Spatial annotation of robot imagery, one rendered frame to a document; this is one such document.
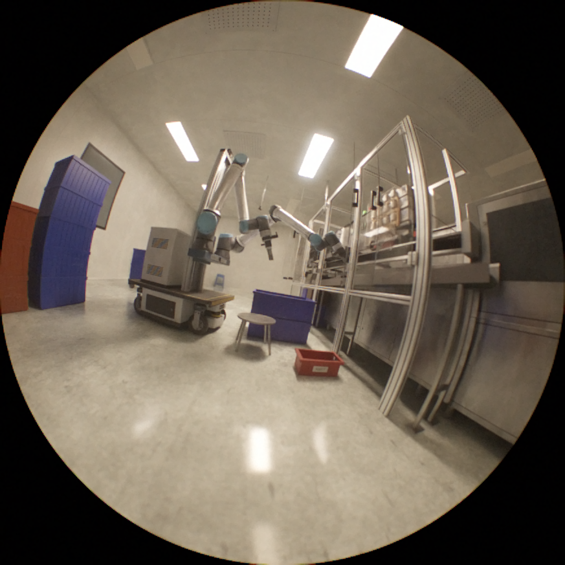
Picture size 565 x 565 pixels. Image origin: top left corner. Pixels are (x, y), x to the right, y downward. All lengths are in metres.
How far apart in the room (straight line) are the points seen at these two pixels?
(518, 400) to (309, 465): 0.86
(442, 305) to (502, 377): 0.56
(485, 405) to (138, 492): 1.22
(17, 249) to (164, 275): 1.40
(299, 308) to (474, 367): 1.45
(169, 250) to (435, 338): 2.02
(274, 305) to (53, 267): 2.07
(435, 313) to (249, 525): 1.23
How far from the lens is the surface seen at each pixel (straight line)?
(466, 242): 1.02
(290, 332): 1.74
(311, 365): 1.17
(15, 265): 1.83
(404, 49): 2.27
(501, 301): 1.01
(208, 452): 0.66
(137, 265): 3.27
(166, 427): 0.73
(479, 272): 0.82
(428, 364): 1.22
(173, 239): 1.67
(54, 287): 1.96
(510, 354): 0.99
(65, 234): 1.95
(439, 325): 1.19
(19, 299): 1.89
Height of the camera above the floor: 0.55
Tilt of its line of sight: level
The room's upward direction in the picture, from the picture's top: 10 degrees clockwise
